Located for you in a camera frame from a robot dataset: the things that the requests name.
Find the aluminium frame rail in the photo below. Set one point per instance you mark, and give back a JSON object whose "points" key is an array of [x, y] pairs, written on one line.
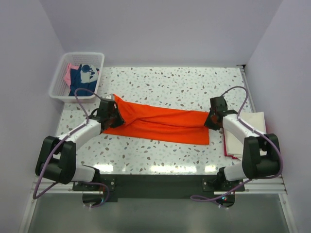
{"points": [[270, 186]]}

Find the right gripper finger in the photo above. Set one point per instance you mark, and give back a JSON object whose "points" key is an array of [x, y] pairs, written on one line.
{"points": [[210, 122], [212, 114]]}

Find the pink t shirt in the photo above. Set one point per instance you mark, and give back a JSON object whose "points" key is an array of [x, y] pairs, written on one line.
{"points": [[67, 77]]}

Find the navy blue printed t shirt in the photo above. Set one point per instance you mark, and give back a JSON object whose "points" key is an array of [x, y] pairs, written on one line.
{"points": [[83, 76]]}

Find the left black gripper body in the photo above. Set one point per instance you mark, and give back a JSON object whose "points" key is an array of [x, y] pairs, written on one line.
{"points": [[112, 116]]}

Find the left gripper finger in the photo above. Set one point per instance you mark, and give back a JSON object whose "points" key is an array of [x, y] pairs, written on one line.
{"points": [[117, 122], [116, 112]]}

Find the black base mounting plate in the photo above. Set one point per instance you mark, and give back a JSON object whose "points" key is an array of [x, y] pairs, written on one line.
{"points": [[111, 188]]}

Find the white plastic laundry basket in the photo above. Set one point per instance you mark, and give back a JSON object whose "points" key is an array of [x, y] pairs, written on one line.
{"points": [[59, 89]]}

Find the orange t shirt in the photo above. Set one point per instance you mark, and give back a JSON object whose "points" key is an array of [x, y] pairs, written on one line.
{"points": [[158, 123]]}

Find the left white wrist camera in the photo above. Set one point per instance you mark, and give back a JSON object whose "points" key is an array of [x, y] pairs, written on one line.
{"points": [[110, 97]]}

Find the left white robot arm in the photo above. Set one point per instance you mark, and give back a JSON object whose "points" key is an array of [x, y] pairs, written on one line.
{"points": [[57, 158]]}

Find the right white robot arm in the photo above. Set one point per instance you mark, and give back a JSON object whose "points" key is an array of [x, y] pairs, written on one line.
{"points": [[260, 156]]}

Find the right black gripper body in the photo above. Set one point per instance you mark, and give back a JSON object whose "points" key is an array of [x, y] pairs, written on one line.
{"points": [[217, 127]]}

